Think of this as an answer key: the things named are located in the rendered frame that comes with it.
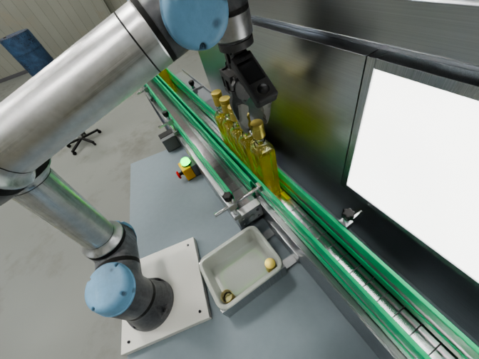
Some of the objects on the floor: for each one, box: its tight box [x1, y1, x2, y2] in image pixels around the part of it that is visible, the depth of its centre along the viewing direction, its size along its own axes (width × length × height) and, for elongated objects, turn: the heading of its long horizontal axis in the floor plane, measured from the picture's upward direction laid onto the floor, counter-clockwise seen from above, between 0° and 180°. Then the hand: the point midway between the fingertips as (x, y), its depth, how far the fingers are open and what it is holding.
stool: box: [67, 129, 101, 155], centre depth 282 cm, size 48×46×57 cm
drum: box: [0, 28, 54, 77], centre depth 496 cm, size 62×62×93 cm
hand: (256, 125), depth 57 cm, fingers open, 5 cm apart
